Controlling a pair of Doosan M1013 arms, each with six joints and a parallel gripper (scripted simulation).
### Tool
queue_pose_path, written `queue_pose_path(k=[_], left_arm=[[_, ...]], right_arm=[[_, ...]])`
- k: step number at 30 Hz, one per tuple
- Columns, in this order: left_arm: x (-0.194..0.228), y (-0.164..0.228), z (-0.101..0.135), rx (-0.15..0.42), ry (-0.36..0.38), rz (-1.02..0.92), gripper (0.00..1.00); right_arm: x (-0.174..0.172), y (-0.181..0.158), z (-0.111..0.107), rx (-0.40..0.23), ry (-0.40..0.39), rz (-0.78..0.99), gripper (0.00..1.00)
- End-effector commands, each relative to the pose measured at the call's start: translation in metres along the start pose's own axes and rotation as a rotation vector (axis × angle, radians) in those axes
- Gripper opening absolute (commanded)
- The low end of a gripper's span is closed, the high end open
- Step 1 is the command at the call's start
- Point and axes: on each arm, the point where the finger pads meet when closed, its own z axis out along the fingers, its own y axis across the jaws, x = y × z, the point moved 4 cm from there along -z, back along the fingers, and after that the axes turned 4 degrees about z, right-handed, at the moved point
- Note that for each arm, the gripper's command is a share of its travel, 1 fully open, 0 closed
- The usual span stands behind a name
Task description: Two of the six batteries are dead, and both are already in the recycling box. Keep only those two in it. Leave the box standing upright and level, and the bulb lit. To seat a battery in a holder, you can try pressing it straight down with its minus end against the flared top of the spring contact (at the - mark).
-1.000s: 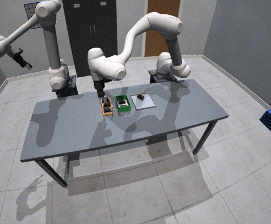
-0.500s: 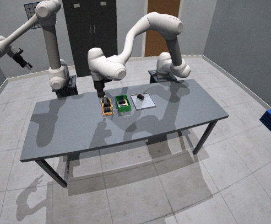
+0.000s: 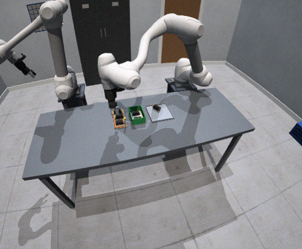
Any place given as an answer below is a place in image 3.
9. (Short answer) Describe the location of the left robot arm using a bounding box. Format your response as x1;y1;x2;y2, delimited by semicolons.
98;13;212;90

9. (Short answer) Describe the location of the tan battery holder board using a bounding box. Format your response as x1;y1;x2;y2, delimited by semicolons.
112;110;127;129

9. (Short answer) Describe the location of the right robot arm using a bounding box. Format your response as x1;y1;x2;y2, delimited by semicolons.
0;0;81;100

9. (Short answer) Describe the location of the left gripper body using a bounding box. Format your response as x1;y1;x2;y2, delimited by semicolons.
101;81;125;109

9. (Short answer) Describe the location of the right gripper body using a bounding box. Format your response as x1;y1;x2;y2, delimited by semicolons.
8;53;30;75

